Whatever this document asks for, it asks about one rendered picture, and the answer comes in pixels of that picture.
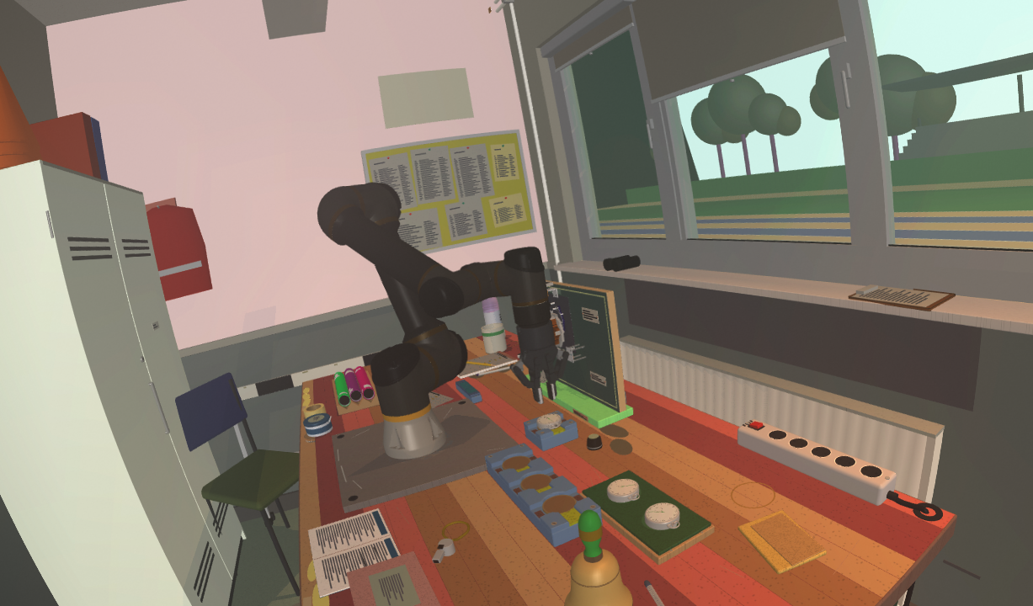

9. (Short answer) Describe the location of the white printed paper sheet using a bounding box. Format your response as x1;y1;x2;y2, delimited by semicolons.
312;536;401;599
307;508;389;559

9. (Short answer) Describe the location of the brown clipboard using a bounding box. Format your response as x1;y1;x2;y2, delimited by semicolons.
848;285;957;312

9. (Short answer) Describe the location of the blue check cradle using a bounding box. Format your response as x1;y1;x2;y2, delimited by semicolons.
524;414;580;452

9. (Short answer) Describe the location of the black power cable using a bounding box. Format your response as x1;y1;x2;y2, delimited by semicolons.
885;492;945;524

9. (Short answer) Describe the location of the pink grey booklet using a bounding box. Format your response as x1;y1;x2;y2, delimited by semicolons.
347;552;442;606

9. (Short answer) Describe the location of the beige wall panel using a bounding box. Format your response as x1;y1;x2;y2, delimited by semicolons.
377;67;476;130

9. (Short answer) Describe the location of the grey window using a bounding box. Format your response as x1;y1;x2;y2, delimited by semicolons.
537;0;1033;291

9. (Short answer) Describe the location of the green teaching model board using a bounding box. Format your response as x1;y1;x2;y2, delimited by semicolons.
548;281;635;427

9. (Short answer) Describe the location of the white radiator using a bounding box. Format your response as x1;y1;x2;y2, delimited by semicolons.
620;336;945;499

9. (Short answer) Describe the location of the green wooden tray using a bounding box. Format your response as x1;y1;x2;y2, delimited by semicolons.
581;470;716;566

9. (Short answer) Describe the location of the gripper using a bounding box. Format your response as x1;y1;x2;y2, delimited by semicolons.
516;328;563;403

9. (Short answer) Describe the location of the white pull cord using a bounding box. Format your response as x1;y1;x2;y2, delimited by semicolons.
487;0;565;289

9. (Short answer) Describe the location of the white power strip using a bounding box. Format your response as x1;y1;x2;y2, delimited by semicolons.
737;418;897;507

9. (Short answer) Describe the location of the white locker cabinet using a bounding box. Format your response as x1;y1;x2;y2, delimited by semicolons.
0;159;241;606

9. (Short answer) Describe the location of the yellow notice board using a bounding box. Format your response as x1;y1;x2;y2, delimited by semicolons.
361;128;539;254

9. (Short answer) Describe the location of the orange cone stack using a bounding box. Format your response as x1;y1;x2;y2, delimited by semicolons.
0;59;44;176

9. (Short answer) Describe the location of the grey-brown base plate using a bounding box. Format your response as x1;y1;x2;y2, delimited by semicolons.
331;402;527;513

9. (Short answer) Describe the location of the grey roller blind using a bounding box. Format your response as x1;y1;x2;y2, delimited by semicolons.
632;0;850;104

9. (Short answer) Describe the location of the grey ceiling block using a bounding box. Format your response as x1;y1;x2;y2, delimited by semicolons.
261;0;330;41

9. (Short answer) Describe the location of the blue green chair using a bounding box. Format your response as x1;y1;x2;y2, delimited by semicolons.
174;372;303;595

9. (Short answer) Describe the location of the red wall box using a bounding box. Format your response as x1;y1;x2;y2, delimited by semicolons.
145;199;215;302

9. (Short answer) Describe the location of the brass bell green handle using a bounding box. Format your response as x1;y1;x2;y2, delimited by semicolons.
563;508;634;606

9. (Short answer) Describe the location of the blue three-pocket rack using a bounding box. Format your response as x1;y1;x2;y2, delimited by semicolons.
484;447;604;547

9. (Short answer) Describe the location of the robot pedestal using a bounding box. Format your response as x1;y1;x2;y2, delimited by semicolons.
383;416;447;460

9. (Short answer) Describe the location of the wooden baton tray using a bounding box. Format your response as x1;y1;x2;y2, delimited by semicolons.
330;370;384;416

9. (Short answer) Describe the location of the yellow flat pad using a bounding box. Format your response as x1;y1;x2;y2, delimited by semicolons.
738;510;828;576

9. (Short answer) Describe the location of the white bottle purple cap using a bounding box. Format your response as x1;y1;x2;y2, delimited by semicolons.
480;296;508;355

